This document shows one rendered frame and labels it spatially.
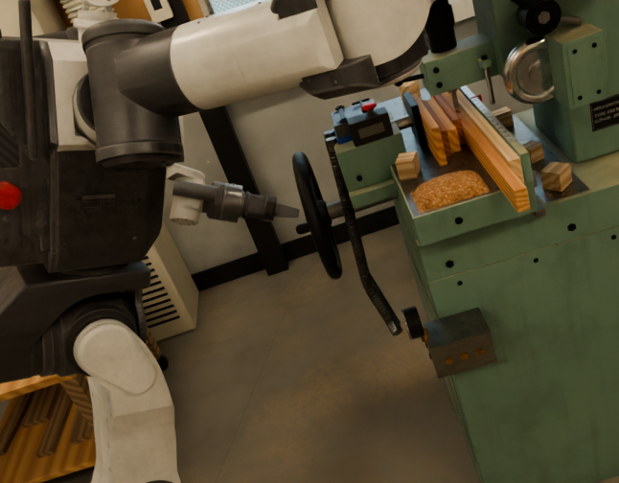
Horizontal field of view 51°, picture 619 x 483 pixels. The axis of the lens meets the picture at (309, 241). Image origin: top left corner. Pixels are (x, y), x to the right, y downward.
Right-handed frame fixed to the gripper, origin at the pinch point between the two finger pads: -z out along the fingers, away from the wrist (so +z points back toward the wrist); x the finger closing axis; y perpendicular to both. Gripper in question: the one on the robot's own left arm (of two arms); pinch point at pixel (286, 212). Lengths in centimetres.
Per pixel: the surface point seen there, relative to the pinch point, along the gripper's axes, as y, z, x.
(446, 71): 29.2, -22.5, 33.7
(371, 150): 12.8, -11.8, 27.3
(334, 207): 1.6, -8.5, 15.2
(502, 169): 9, -28, 52
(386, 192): 5.5, -16.6, 25.4
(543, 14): 36, -31, 52
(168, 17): 66, 42, -80
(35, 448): -83, 60, -67
